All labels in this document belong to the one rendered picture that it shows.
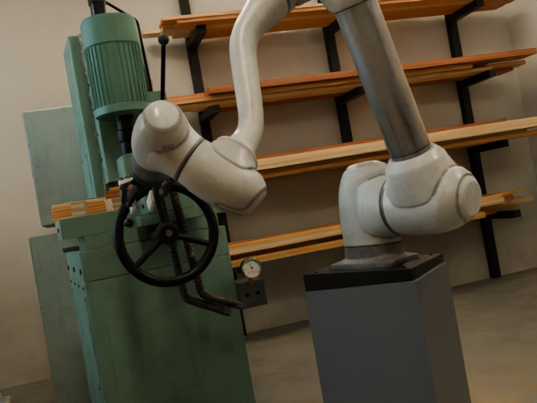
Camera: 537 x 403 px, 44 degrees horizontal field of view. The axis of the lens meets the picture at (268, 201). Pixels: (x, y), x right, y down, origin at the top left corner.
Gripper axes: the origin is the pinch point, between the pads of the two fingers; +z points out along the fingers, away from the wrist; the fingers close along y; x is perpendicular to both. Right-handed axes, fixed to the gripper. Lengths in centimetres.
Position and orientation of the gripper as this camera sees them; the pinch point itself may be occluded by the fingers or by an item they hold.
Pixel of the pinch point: (141, 202)
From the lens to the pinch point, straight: 165.7
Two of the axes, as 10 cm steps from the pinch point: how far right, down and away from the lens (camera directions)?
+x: 2.8, 9.0, -3.3
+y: -9.2, 1.6, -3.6
